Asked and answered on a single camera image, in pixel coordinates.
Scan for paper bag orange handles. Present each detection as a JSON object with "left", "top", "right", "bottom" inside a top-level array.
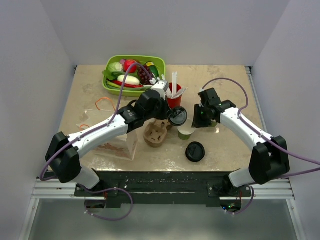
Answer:
[{"left": 76, "top": 97, "right": 139, "bottom": 161}]

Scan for red ribbed cup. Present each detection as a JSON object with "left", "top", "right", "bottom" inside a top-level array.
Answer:
[{"left": 167, "top": 82, "right": 182, "bottom": 109}]

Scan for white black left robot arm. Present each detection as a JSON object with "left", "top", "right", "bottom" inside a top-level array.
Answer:
[{"left": 45, "top": 88, "right": 172, "bottom": 196}]

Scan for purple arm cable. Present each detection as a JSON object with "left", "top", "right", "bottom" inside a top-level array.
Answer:
[
  {"left": 39, "top": 62, "right": 156, "bottom": 182},
  {"left": 201, "top": 77, "right": 320, "bottom": 181}
]

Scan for aluminium frame rail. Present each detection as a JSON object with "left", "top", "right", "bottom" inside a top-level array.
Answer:
[{"left": 31, "top": 179, "right": 85, "bottom": 200}]

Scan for green cabbage toy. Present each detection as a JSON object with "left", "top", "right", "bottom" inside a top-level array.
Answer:
[{"left": 107, "top": 62, "right": 124, "bottom": 73}]

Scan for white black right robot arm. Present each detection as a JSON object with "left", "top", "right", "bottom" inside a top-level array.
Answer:
[{"left": 192, "top": 88, "right": 290, "bottom": 197}]

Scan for white radish toy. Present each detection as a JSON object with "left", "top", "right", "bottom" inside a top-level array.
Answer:
[{"left": 117, "top": 75, "right": 140, "bottom": 86}]

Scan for cardboard cup carrier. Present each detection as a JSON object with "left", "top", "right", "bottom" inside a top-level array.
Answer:
[{"left": 143, "top": 119, "right": 173, "bottom": 148}]

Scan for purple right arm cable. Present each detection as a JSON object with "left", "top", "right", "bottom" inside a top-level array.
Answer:
[{"left": 201, "top": 77, "right": 320, "bottom": 181}]

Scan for black lid stack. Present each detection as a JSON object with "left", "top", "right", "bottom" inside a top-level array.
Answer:
[{"left": 185, "top": 141, "right": 206, "bottom": 163}]

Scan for green paper cup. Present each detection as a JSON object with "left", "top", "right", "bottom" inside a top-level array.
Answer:
[
  {"left": 177, "top": 118, "right": 196, "bottom": 140},
  {"left": 208, "top": 121, "right": 218, "bottom": 128}
]

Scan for black coffee lid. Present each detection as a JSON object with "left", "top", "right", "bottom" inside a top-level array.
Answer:
[{"left": 168, "top": 106, "right": 188, "bottom": 127}]

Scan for wrapped straw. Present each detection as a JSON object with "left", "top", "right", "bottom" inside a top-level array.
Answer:
[
  {"left": 171, "top": 72, "right": 178, "bottom": 96},
  {"left": 172, "top": 88, "right": 188, "bottom": 99}
]

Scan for red apple toy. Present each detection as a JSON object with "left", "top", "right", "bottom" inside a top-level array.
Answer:
[{"left": 123, "top": 59, "right": 137, "bottom": 74}]

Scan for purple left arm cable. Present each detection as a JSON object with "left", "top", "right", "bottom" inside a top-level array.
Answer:
[{"left": 39, "top": 62, "right": 156, "bottom": 182}]

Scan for dark grape bunch toy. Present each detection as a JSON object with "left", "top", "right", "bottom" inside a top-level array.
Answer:
[{"left": 137, "top": 64, "right": 153, "bottom": 86}]

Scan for red chili toy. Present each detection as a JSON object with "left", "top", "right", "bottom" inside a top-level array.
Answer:
[{"left": 111, "top": 80, "right": 143, "bottom": 88}]

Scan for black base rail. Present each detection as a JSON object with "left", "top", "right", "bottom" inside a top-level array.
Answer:
[{"left": 43, "top": 170, "right": 258, "bottom": 208}]

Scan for green cucumber toy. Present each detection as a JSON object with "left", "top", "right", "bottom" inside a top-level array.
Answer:
[{"left": 146, "top": 61, "right": 159, "bottom": 78}]

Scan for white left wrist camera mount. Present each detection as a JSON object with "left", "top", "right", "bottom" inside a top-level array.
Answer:
[{"left": 151, "top": 80, "right": 169, "bottom": 100}]

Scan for green plastic bin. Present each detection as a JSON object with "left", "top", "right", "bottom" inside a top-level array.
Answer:
[{"left": 102, "top": 55, "right": 166, "bottom": 97}]

